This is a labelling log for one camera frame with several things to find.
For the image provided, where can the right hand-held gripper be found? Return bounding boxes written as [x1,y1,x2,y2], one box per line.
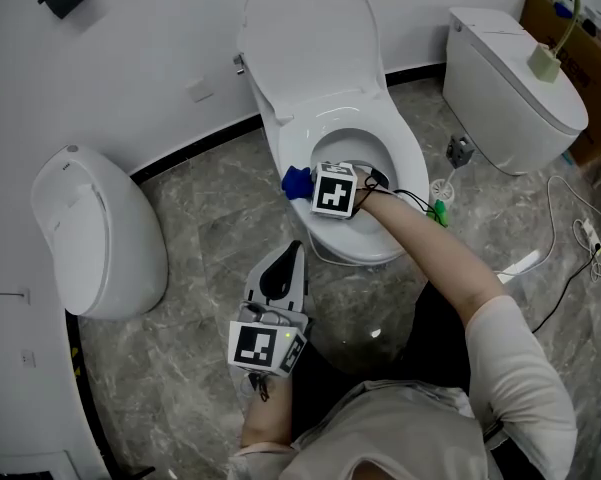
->
[308,160,392,221]

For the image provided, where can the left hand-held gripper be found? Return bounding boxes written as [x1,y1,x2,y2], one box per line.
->
[228,240,312,380]

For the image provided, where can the blue microfibre cloth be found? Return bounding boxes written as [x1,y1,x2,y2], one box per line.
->
[280,164,315,202]

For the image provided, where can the white toilet with lid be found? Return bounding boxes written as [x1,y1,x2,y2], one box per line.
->
[277,98,431,264]

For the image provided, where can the person's left forearm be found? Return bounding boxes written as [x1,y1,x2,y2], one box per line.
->
[240,375,295,449]

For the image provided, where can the person's right forearm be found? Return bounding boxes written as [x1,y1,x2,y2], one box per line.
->
[357,187,509,327]

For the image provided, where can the white ceramic toilet bowl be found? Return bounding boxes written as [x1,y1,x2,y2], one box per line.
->
[237,37,431,269]

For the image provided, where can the white toilet lid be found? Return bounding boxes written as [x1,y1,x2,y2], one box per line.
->
[237,0,391,119]

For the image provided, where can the egg-shaped white toilet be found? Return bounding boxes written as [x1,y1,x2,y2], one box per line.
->
[30,143,170,322]

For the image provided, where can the white closed-lid toilet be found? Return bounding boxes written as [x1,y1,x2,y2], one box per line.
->
[442,6,590,177]

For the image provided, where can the green plastic bottle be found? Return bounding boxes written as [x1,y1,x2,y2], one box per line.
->
[426,198,451,229]

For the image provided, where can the person's dark trousers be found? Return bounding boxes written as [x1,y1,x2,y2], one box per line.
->
[288,280,474,444]

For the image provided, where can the white power strip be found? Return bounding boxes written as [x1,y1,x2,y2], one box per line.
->
[579,217,601,254]

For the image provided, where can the brown cardboard box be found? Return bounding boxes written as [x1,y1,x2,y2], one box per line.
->
[518,0,601,167]

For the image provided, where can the small silver gripper camera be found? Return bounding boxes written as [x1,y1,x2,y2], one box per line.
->
[238,301,294,327]

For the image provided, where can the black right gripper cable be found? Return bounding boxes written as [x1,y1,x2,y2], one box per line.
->
[362,175,439,219]

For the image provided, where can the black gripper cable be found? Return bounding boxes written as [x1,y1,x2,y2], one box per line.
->
[362,175,439,219]
[249,372,272,403]

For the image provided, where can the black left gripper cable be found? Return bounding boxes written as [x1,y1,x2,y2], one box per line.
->
[249,372,272,403]

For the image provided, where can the white blank wall plate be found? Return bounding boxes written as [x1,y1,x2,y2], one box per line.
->
[185,77,215,103]

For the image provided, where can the white floor cable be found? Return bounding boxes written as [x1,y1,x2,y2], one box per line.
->
[497,175,601,277]

